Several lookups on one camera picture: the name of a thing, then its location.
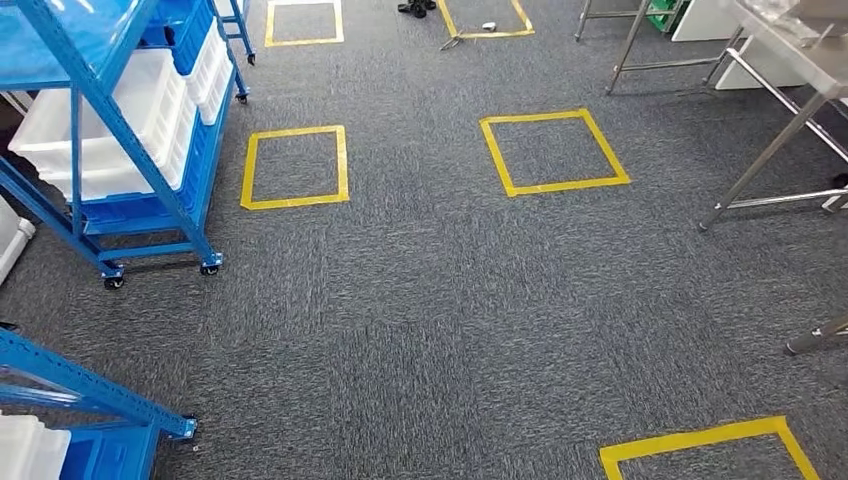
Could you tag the small grey metal bracket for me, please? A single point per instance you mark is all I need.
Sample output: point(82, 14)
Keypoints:
point(452, 44)

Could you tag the green plastic crate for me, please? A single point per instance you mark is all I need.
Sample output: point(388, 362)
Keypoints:
point(666, 13)

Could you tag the white cabinet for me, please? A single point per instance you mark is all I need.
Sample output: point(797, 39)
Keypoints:
point(762, 66)

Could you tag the blue plastic bin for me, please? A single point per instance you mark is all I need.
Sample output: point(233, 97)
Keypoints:
point(192, 172)
point(112, 457)
point(185, 33)

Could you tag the blue metal shelf rack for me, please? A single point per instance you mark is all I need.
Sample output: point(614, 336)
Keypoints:
point(118, 126)
point(99, 397)

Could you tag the yellow floor tape square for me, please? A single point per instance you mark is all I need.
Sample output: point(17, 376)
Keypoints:
point(570, 186)
point(295, 201)
point(696, 438)

